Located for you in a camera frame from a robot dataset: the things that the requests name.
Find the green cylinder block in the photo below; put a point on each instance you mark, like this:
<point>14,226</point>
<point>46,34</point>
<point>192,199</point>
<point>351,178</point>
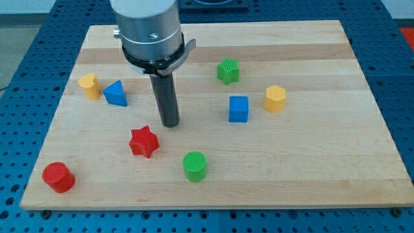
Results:
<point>195,166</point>

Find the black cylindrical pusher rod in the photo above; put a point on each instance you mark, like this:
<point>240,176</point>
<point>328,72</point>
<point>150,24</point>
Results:
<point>165,96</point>

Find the blue cube block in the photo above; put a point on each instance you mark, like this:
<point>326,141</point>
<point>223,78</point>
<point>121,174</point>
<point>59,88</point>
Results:
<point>238,109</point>

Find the yellow heart block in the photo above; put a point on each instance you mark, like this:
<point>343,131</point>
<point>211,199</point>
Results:
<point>90,86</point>

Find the blue triangle block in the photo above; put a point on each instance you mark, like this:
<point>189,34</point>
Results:
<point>115,94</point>

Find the green star block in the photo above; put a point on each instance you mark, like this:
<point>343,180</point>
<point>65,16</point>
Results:
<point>228,71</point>

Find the wooden board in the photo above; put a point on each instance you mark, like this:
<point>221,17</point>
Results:
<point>329,147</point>

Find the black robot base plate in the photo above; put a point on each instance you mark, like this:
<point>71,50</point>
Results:
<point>213,4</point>

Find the yellow hexagon block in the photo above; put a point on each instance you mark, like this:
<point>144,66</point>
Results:
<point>275,97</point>

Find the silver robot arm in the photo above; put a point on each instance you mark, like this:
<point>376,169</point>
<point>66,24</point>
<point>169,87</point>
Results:
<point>153,43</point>

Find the black clamp ring mount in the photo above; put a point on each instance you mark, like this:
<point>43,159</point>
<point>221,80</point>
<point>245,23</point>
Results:
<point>163,67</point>

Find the red cylinder block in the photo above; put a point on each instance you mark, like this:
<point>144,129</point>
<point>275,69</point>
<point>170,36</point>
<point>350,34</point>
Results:
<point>58,177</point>

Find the red star block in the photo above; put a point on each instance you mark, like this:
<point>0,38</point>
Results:
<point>143,142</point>

